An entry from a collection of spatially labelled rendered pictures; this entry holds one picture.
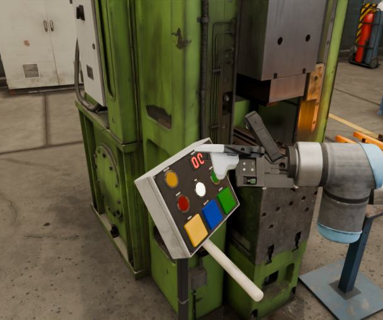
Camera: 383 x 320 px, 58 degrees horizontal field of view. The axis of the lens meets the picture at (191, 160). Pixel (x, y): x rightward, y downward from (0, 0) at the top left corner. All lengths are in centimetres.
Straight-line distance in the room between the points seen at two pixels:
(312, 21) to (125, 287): 180
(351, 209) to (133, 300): 171
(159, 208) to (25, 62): 566
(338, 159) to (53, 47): 601
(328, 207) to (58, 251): 220
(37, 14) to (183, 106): 522
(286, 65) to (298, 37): 11
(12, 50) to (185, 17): 538
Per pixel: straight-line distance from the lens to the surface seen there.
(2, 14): 647
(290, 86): 150
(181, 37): 132
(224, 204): 123
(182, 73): 134
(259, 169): 69
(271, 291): 213
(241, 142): 174
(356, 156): 73
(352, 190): 74
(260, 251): 175
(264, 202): 157
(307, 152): 70
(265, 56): 136
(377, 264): 275
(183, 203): 108
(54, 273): 255
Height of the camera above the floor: 170
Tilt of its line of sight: 27 degrees down
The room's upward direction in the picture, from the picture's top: straight up
